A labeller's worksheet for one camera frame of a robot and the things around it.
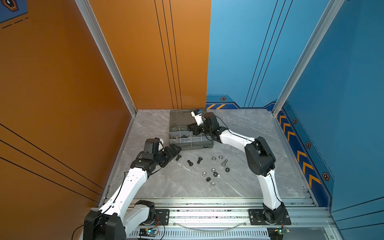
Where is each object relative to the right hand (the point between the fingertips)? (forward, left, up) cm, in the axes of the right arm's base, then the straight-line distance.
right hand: (187, 126), depth 93 cm
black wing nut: (-26, -16, -14) cm, 33 cm away
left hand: (-18, +5, 0) cm, 19 cm away
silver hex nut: (-26, -10, -14) cm, 31 cm away
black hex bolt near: (-16, -7, -14) cm, 22 cm away
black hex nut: (-23, -24, -14) cm, 36 cm away
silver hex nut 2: (-23, -16, -15) cm, 31 cm away
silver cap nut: (-15, -21, -14) cm, 29 cm away
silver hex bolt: (-19, -22, -14) cm, 32 cm away
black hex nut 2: (-29, -12, -14) cm, 34 cm away
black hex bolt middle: (-19, -2, -14) cm, 24 cm away
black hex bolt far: (-14, +6, -13) cm, 20 cm away
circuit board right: (-53, -44, -17) cm, 71 cm away
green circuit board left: (-53, +16, -15) cm, 58 cm away
